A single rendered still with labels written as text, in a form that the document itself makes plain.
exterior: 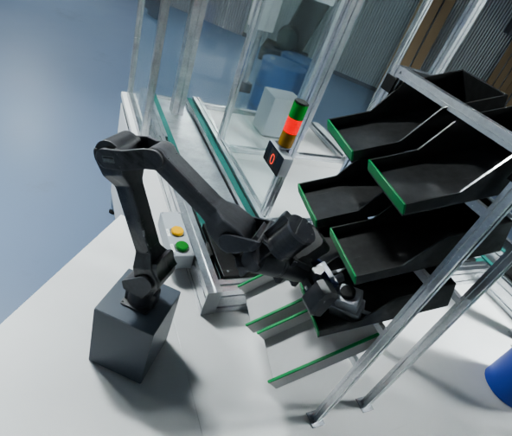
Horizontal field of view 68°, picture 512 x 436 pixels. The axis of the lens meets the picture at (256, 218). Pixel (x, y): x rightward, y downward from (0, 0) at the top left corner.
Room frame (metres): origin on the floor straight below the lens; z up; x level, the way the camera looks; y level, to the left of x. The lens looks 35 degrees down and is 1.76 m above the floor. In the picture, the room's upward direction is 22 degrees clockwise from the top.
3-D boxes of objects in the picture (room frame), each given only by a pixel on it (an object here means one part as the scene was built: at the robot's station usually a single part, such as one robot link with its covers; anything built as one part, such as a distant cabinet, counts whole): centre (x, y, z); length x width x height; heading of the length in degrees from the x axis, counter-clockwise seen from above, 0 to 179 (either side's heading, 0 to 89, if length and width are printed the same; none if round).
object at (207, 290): (1.11, 0.27, 0.91); 0.89 x 0.06 x 0.11; 35
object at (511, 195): (0.74, -0.32, 1.26); 0.36 x 0.21 x 0.80; 35
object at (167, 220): (0.92, 0.22, 0.93); 0.21 x 0.07 x 0.06; 35
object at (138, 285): (0.55, 0.17, 1.15); 0.09 x 0.07 x 0.06; 172
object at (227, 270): (0.97, -0.01, 0.96); 0.24 x 0.24 x 0.02; 35
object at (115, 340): (0.55, 0.17, 0.96); 0.14 x 0.14 x 0.20; 87
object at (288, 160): (1.19, 0.00, 1.29); 0.12 x 0.05 x 0.25; 35
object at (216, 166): (1.23, 0.14, 0.91); 0.84 x 0.28 x 0.10; 35
